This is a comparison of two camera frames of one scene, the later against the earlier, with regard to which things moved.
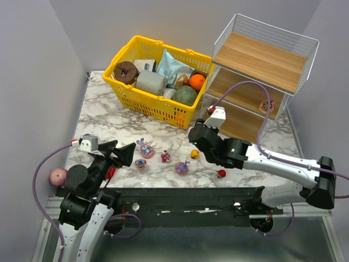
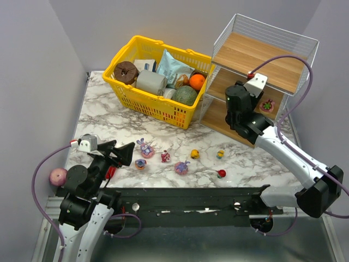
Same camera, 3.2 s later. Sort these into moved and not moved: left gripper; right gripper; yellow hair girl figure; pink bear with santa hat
Moved: right gripper
Not moved: pink bear with santa hat; yellow hair girl figure; left gripper
